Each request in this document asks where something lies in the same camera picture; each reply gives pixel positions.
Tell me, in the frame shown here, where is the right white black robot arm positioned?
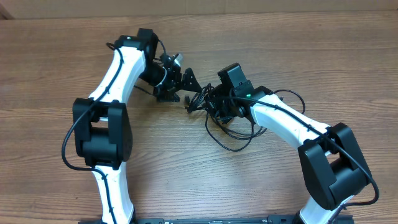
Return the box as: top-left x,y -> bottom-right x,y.
204,63 -> 379,223

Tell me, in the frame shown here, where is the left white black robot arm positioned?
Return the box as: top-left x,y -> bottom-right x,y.
61,28 -> 201,223

